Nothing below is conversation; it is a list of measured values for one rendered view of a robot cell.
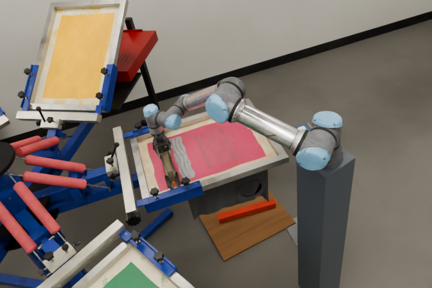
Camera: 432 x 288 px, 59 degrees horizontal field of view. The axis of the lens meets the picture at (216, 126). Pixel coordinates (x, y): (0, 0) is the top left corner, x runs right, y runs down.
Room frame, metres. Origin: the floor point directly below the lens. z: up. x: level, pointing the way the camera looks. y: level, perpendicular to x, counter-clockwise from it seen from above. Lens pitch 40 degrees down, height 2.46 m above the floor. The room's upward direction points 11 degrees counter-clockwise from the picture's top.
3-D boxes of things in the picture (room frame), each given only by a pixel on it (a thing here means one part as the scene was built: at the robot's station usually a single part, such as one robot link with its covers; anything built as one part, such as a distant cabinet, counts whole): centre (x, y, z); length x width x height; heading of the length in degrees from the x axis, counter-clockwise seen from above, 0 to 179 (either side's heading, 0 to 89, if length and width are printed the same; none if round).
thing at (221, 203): (1.44, 0.01, 0.77); 0.46 x 0.09 x 0.36; 100
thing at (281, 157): (1.61, 0.09, 0.97); 0.79 x 0.58 x 0.04; 100
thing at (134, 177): (1.53, 0.52, 0.89); 1.24 x 0.06 x 0.06; 100
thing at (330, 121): (1.15, -0.45, 1.37); 0.13 x 0.12 x 0.14; 143
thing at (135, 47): (2.76, 0.65, 1.06); 0.61 x 0.46 x 0.12; 160
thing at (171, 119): (1.50, 0.21, 1.30); 0.11 x 0.11 x 0.08; 53
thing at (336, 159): (1.15, -0.45, 1.25); 0.15 x 0.15 x 0.10
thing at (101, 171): (1.51, 0.65, 1.02); 0.17 x 0.06 x 0.05; 100
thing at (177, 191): (1.29, 0.28, 0.97); 0.30 x 0.05 x 0.07; 100
